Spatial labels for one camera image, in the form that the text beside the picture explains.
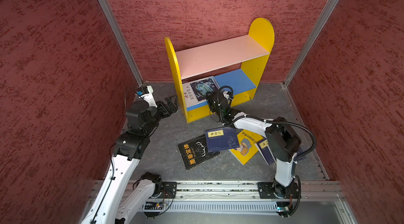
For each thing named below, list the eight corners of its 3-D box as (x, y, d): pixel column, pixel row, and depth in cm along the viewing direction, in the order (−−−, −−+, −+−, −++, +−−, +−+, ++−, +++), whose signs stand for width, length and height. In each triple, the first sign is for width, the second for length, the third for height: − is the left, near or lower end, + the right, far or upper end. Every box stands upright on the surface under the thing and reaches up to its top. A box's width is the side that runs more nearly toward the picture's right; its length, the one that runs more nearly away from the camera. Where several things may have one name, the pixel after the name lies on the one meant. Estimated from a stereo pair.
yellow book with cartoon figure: (227, 154, 88) (227, 153, 86) (240, 128, 98) (241, 126, 97) (250, 167, 83) (251, 166, 82) (261, 138, 94) (262, 137, 92)
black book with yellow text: (186, 171, 82) (185, 169, 80) (177, 147, 90) (176, 145, 88) (220, 154, 88) (220, 152, 86) (208, 133, 96) (209, 131, 94)
